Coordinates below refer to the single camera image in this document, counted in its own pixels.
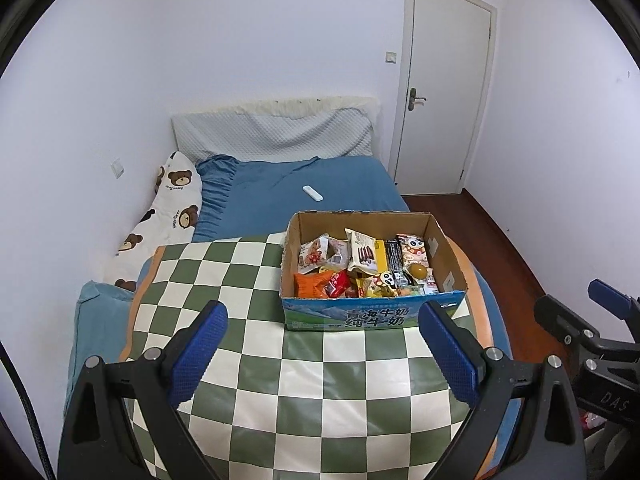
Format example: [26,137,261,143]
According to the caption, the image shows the white cookie packet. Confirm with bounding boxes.
[345,228,378,276]

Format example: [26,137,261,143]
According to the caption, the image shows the bear print pillow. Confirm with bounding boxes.
[102,151,203,293]

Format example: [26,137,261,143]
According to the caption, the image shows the white door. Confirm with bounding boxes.
[389,0,498,198]

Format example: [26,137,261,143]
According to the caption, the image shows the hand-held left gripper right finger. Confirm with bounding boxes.
[417,300,586,480]

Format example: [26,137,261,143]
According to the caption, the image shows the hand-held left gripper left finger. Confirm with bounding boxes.
[57,300,230,480]

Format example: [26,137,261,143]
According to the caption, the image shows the black cable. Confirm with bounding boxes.
[0,340,56,480]

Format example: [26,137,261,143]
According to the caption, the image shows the small grey-white snack packet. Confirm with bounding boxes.
[327,239,349,268]

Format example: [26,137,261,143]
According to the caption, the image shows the green checkered blanket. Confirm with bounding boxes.
[127,232,512,480]

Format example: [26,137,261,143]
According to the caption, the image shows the black snack packet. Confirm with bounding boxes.
[385,239,408,286]

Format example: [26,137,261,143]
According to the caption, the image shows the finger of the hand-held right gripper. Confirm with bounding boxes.
[534,294,601,356]
[587,279,640,336]

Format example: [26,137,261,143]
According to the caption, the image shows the white red-print snack packet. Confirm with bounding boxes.
[298,235,331,273]

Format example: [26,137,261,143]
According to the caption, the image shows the blue folded quilt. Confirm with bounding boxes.
[65,280,146,411]

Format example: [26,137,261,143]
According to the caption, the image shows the cardboard box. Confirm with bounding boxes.
[279,210,470,332]

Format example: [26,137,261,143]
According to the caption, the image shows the red snack packet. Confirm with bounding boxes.
[324,270,353,297]

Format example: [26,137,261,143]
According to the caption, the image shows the blue bed sheet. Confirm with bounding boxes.
[192,154,411,243]

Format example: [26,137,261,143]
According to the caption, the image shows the yellow panda snack packet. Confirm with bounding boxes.
[365,271,401,298]

